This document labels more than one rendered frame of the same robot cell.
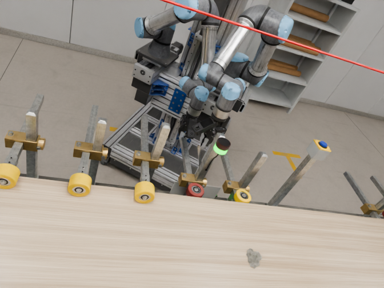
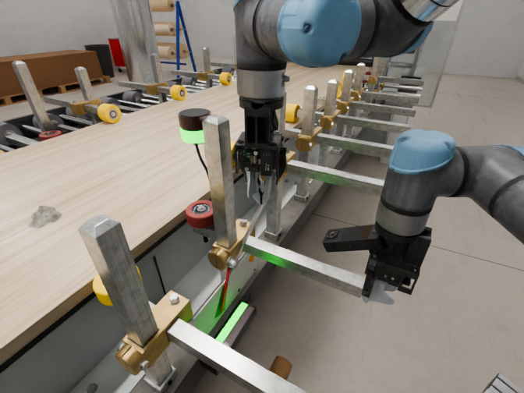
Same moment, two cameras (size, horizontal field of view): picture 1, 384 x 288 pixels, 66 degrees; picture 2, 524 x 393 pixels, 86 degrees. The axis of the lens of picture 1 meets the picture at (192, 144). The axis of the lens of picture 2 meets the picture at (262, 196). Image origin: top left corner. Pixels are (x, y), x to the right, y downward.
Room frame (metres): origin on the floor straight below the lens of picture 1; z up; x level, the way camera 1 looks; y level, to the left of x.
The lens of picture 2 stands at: (1.51, -0.34, 1.32)
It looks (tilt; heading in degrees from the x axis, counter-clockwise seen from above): 33 degrees down; 142
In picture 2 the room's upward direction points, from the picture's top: straight up
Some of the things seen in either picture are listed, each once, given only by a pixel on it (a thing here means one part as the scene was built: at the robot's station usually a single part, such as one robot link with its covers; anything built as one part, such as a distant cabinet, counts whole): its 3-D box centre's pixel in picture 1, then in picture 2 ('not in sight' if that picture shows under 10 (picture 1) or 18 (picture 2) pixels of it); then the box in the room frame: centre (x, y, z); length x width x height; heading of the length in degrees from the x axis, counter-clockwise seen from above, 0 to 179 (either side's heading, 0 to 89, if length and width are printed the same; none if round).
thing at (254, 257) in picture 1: (254, 256); (44, 212); (0.75, -0.42, 0.91); 0.09 x 0.07 x 0.02; 170
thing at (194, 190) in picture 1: (192, 196); (203, 224); (0.96, -0.11, 0.85); 0.08 x 0.08 x 0.11
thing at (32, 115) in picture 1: (32, 155); (325, 138); (0.77, 0.59, 0.87); 0.04 x 0.04 x 0.48; 23
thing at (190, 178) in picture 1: (192, 181); (231, 243); (1.06, -0.08, 0.85); 0.14 x 0.06 x 0.05; 113
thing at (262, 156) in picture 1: (242, 184); (143, 331); (1.17, -0.33, 0.87); 0.04 x 0.04 x 0.48; 23
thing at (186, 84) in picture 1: (191, 86); (490, 177); (1.43, 0.13, 1.12); 0.11 x 0.11 x 0.08; 52
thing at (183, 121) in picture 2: (223, 143); (195, 118); (1.03, -0.12, 1.16); 0.06 x 0.06 x 0.02
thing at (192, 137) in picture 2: (220, 148); (196, 132); (1.03, -0.12, 1.13); 0.06 x 0.06 x 0.02
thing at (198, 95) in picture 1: (199, 97); (417, 171); (1.36, 0.07, 1.12); 0.09 x 0.08 x 0.11; 52
